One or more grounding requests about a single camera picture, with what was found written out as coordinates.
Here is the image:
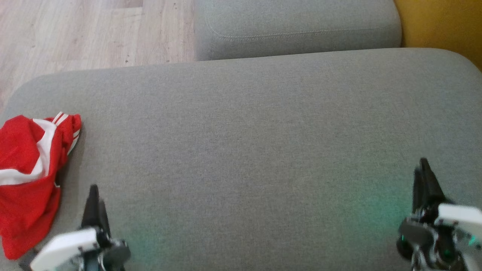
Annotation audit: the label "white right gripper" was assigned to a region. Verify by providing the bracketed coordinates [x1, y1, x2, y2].
[412, 158, 482, 243]

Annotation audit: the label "red shorts with white waistband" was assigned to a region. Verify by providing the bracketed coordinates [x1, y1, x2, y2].
[0, 112, 82, 186]

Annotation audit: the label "mustard yellow cushion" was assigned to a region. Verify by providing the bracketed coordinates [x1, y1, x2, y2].
[394, 0, 482, 72]

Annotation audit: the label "large grey sofa seat cushion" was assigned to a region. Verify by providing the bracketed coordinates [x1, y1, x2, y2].
[0, 48, 482, 271]

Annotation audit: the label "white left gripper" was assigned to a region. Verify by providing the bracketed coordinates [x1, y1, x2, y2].
[30, 184, 112, 271]

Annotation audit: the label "small grey sofa cushion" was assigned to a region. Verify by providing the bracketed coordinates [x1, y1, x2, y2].
[194, 0, 403, 61]

